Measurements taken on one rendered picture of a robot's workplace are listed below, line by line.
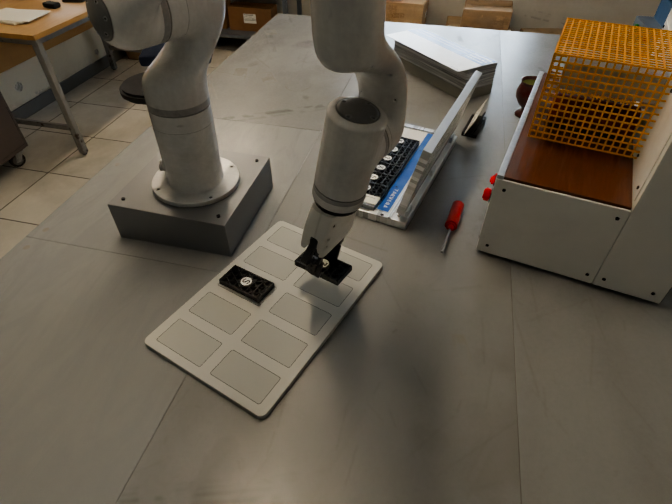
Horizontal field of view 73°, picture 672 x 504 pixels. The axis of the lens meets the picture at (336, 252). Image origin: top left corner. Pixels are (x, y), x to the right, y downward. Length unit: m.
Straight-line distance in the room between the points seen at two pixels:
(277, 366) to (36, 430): 0.37
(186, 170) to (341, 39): 0.52
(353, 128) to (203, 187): 0.49
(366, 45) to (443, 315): 0.51
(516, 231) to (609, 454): 0.41
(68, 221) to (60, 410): 0.51
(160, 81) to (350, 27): 0.45
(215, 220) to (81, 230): 0.35
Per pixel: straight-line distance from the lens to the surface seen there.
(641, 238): 0.97
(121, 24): 0.85
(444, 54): 1.72
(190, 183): 1.01
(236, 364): 0.81
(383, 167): 1.19
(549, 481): 0.78
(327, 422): 0.75
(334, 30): 0.57
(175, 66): 0.94
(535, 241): 0.98
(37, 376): 0.93
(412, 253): 1.00
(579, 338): 0.94
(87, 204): 1.27
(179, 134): 0.96
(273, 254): 0.97
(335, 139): 0.63
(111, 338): 0.93
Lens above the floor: 1.57
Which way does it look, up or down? 43 degrees down
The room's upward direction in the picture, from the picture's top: straight up
